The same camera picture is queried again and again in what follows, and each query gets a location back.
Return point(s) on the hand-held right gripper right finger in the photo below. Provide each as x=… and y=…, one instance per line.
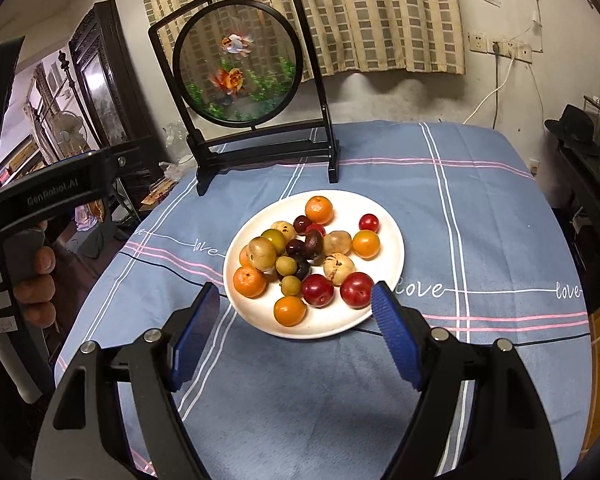
x=397, y=335

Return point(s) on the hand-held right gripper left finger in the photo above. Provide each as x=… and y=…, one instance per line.
x=195, y=335

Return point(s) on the red plum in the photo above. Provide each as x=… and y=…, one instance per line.
x=318, y=290
x=356, y=290

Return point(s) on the bumpy tangerine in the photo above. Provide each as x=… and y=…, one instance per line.
x=250, y=281

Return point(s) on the white plate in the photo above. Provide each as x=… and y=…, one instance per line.
x=380, y=260

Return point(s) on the small orange mandarin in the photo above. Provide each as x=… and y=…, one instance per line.
x=243, y=256
x=289, y=311
x=365, y=244

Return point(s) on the yellow pepino melon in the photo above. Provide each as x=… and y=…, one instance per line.
x=261, y=254

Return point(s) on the small yellow-green plum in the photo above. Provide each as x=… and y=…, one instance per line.
x=285, y=266
x=291, y=286

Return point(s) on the pale striped pepino melon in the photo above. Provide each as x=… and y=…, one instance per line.
x=285, y=230

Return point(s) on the dark purple plum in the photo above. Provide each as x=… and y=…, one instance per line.
x=301, y=223
x=295, y=247

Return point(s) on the large orange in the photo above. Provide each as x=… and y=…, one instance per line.
x=319, y=210

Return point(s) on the person's left hand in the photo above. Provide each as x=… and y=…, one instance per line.
x=30, y=300

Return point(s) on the standing fan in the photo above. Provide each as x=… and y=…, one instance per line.
x=70, y=132

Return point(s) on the pale tan pepino melon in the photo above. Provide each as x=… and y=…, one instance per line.
x=337, y=242

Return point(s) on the clear plastic bag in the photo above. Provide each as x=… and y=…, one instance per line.
x=175, y=135

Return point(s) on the dark wooden cabinet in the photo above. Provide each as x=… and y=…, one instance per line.
x=120, y=60

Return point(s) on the blue striped tablecloth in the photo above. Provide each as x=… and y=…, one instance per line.
x=480, y=210

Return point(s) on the black framed round goldfish screen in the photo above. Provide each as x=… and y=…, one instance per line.
x=237, y=60

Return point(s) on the black desk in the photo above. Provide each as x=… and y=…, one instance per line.
x=595, y=185

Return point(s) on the black hat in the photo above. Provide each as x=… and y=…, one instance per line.
x=575, y=125

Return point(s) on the beige checked curtain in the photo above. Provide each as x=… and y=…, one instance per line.
x=380, y=20

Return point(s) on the white double wall socket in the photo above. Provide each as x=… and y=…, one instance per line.
x=517, y=52

